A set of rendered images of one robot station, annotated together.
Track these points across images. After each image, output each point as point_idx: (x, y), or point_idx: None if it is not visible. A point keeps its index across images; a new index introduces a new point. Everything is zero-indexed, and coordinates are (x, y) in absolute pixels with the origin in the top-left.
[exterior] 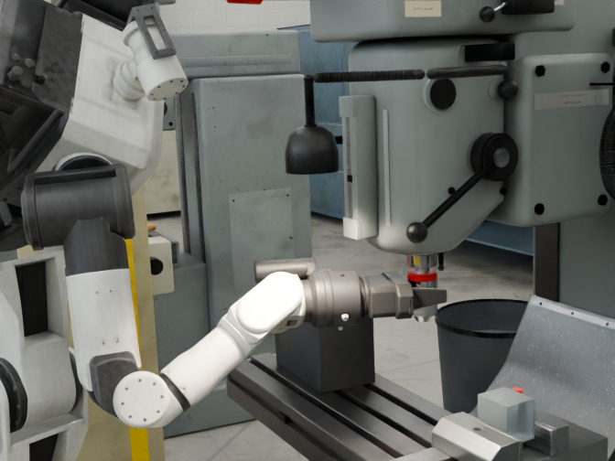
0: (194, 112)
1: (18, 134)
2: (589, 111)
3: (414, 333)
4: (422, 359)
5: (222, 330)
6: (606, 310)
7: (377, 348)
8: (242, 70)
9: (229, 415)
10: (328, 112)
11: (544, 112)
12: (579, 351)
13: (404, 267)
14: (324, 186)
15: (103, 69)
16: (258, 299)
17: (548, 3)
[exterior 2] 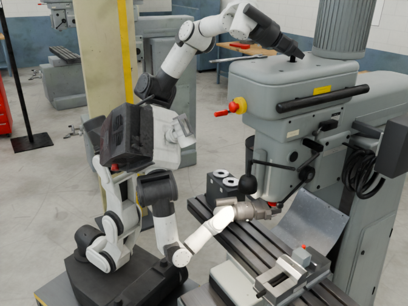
0: (151, 53)
1: (131, 160)
2: (340, 152)
3: (228, 129)
4: (232, 142)
5: (206, 227)
6: (328, 201)
7: (215, 136)
8: (170, 34)
9: None
10: None
11: (325, 156)
12: (317, 213)
13: (222, 95)
14: None
15: (161, 131)
16: (219, 218)
17: (336, 125)
